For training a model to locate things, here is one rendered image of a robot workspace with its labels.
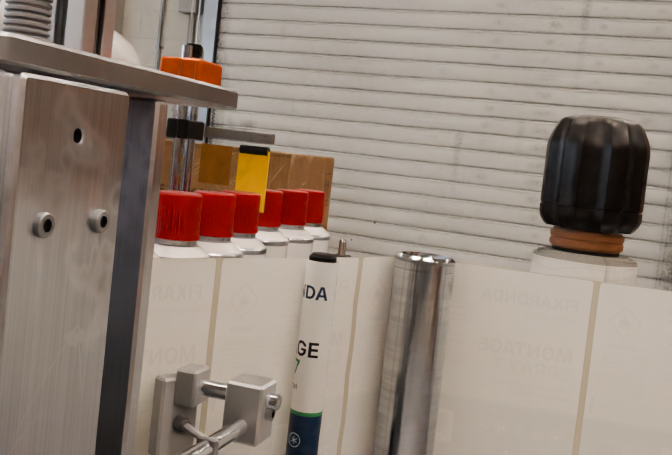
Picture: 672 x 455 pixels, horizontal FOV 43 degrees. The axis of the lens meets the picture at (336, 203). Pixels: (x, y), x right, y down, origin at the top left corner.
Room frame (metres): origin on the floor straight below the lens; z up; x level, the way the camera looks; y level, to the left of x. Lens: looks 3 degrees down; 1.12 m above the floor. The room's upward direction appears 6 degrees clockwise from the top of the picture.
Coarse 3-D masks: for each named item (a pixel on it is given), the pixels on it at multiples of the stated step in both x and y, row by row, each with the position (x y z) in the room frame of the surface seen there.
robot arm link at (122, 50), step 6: (114, 30) 1.25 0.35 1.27; (114, 36) 1.23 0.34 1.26; (120, 36) 1.25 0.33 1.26; (114, 42) 1.22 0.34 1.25; (120, 42) 1.24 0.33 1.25; (126, 42) 1.25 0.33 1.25; (114, 48) 1.22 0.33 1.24; (120, 48) 1.23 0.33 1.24; (126, 48) 1.24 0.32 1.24; (132, 48) 1.26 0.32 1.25; (114, 54) 1.22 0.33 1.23; (120, 54) 1.23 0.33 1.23; (126, 54) 1.24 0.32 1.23; (132, 54) 1.25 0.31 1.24; (120, 60) 1.22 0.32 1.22; (126, 60) 1.23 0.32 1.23; (132, 60) 1.24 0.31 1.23; (138, 60) 1.26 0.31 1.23
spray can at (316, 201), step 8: (312, 192) 0.88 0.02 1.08; (320, 192) 0.88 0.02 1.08; (312, 200) 0.88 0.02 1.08; (320, 200) 0.88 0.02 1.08; (312, 208) 0.88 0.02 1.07; (320, 208) 0.88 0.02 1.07; (312, 216) 0.88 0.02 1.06; (320, 216) 0.88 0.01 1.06; (312, 224) 0.88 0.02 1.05; (320, 224) 0.89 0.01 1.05; (312, 232) 0.87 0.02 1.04; (320, 232) 0.88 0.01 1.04; (320, 240) 0.87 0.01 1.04; (328, 240) 0.89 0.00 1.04; (312, 248) 0.87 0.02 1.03; (320, 248) 0.87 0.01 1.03
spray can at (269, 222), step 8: (272, 192) 0.78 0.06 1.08; (280, 192) 0.79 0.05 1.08; (272, 200) 0.78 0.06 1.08; (280, 200) 0.79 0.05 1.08; (264, 208) 0.78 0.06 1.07; (272, 208) 0.78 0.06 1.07; (280, 208) 0.79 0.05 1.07; (264, 216) 0.78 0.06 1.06; (272, 216) 0.78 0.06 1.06; (280, 216) 0.79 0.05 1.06; (264, 224) 0.78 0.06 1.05; (272, 224) 0.78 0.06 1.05; (280, 224) 0.79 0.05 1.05; (264, 232) 0.78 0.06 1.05; (272, 232) 0.78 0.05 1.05; (280, 232) 0.79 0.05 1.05; (264, 240) 0.77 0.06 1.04; (272, 240) 0.77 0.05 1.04; (280, 240) 0.78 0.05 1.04; (272, 248) 0.77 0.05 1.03; (280, 248) 0.78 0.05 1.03; (272, 256) 0.77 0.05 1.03; (280, 256) 0.78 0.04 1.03
